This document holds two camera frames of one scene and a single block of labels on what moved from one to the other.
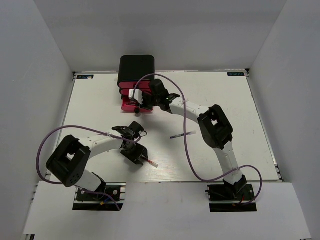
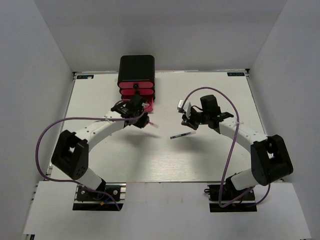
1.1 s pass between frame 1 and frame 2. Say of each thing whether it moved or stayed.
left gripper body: moved
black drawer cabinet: stayed
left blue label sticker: stayed
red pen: moved
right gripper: moved
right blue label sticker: stayed
